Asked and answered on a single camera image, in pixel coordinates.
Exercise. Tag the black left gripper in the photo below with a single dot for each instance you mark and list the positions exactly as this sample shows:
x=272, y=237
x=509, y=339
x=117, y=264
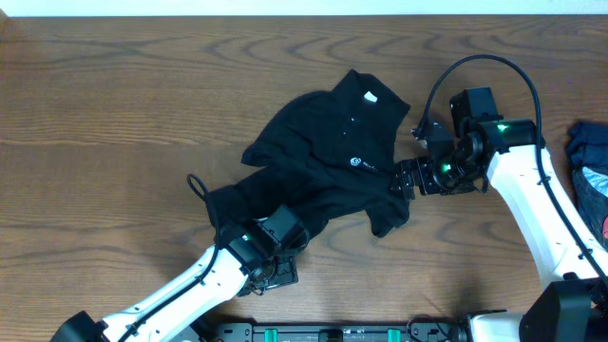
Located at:
x=288, y=275

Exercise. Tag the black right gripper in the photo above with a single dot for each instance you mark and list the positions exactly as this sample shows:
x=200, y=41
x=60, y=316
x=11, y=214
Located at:
x=405, y=169

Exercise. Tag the black polo shirt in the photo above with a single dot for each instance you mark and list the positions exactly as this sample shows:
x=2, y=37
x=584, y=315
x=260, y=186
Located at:
x=324, y=155

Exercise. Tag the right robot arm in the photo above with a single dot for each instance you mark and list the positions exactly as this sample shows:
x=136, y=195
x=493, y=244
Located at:
x=510, y=157

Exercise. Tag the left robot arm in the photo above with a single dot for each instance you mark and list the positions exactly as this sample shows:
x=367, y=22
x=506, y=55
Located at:
x=252, y=263

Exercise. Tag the dark blue crumpled garment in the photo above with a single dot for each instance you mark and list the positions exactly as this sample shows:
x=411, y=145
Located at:
x=587, y=156

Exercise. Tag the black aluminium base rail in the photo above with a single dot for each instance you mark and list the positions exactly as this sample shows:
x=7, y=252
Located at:
x=417, y=330

